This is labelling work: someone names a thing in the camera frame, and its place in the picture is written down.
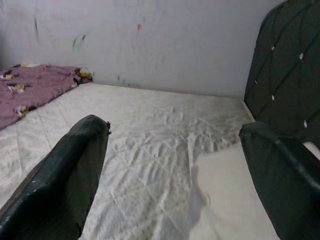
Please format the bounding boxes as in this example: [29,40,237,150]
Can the pink cartoon mouse print blanket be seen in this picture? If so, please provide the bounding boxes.
[0,63,93,131]

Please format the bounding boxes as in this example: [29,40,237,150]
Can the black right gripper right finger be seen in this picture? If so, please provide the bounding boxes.
[239,121,320,240]

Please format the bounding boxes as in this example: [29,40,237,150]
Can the black tufted headboard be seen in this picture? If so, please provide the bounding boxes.
[243,0,320,151]

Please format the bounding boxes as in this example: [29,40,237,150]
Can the white pillow with green tree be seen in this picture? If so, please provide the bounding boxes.
[191,141,320,240]

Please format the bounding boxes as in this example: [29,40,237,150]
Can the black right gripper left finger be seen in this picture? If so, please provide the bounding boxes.
[0,114,113,240]

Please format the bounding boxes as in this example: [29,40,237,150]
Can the grey quilted mattress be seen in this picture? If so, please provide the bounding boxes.
[0,82,256,240]

